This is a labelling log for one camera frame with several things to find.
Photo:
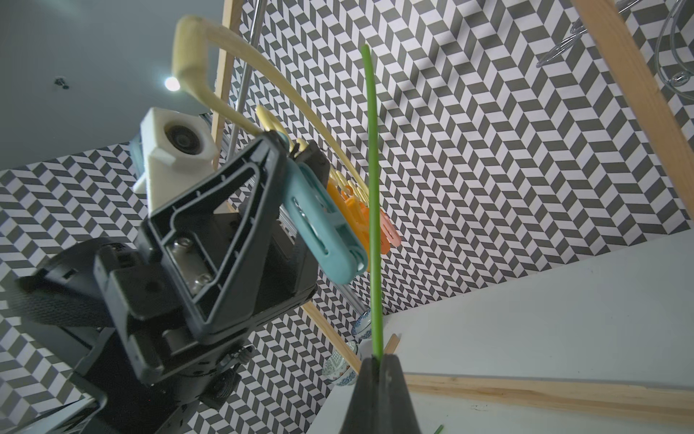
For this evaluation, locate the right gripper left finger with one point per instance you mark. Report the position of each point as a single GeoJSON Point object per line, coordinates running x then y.
{"type": "Point", "coordinates": [363, 413]}

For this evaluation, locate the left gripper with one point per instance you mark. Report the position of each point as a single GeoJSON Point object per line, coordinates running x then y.
{"type": "Point", "coordinates": [210, 266]}

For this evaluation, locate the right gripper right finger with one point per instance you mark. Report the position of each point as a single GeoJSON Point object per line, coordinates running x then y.
{"type": "Point", "coordinates": [396, 410]}

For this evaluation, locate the teal clothes peg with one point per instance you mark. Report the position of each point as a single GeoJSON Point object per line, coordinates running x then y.
{"type": "Point", "coordinates": [322, 226]}

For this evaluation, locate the pink tulip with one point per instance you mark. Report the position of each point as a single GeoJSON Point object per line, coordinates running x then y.
{"type": "Point", "coordinates": [374, 205]}

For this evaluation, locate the yellow arched peg hanger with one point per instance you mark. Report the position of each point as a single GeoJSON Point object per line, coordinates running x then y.
{"type": "Point", "coordinates": [261, 84]}

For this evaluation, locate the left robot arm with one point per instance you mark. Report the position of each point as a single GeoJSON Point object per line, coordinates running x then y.
{"type": "Point", "coordinates": [64, 296]}

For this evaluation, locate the orange clothes peg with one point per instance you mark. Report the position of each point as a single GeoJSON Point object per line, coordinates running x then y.
{"type": "Point", "coordinates": [355, 213]}

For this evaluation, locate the pink clothes peg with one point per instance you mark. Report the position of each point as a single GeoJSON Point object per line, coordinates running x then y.
{"type": "Point", "coordinates": [390, 237]}

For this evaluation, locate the green patterned bowl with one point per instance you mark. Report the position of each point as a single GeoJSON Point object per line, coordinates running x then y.
{"type": "Point", "coordinates": [337, 371]}

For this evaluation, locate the blue patterned bowl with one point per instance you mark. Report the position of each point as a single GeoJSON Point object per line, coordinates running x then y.
{"type": "Point", "coordinates": [362, 327]}

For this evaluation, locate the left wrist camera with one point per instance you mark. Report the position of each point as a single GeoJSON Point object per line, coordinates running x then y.
{"type": "Point", "coordinates": [171, 153]}

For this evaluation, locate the wooden clothes rack frame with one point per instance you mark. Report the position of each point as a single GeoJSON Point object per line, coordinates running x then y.
{"type": "Point", "coordinates": [546, 214]}

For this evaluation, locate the metal wire glass stand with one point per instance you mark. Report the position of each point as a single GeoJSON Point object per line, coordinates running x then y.
{"type": "Point", "coordinates": [604, 21]}

